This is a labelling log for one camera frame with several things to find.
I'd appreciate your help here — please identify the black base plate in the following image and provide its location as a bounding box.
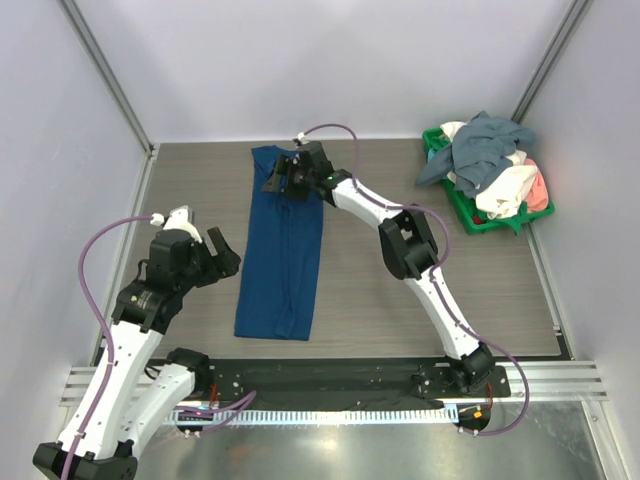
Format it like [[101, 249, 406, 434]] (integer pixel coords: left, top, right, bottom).
[[209, 357, 511, 401]]

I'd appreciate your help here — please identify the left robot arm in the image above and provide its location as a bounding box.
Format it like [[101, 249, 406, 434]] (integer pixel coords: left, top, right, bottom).
[[33, 227, 240, 479]]

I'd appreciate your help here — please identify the left aluminium frame post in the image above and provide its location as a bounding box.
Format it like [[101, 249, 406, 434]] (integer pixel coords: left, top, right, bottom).
[[58, 0, 154, 156]]

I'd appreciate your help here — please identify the pink t shirt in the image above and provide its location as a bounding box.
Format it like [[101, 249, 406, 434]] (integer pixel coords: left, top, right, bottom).
[[526, 171, 549, 213]]

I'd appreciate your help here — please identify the white t shirt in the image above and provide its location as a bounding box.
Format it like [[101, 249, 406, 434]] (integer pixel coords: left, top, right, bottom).
[[475, 150, 540, 219]]

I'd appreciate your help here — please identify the right aluminium frame post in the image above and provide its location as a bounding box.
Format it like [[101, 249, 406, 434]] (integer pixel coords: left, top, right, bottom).
[[511, 0, 593, 124]]

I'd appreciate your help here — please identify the aluminium frame post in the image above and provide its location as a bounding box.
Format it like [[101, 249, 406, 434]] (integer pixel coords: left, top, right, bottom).
[[58, 0, 154, 156], [511, 0, 593, 124]]

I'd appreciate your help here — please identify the slotted cable duct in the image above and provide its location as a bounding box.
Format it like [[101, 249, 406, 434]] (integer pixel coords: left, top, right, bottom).
[[169, 403, 460, 427]]

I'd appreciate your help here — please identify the aluminium rail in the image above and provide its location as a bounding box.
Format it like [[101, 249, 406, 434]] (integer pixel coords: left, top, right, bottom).
[[59, 360, 608, 407]]

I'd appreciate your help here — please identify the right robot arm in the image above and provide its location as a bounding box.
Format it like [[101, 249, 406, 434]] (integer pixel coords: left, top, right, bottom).
[[262, 141, 495, 396]]

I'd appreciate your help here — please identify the green plastic bin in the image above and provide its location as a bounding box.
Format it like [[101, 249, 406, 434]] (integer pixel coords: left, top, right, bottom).
[[421, 127, 557, 236]]

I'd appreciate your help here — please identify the grey t shirt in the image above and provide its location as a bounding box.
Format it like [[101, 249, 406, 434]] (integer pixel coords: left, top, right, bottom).
[[416, 111, 536, 198]]

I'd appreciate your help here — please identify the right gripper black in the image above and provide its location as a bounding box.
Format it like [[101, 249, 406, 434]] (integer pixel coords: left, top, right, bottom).
[[259, 155, 314, 202]]

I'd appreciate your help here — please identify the blue t shirt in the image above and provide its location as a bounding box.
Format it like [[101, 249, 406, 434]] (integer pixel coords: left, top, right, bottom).
[[234, 145, 324, 341]]

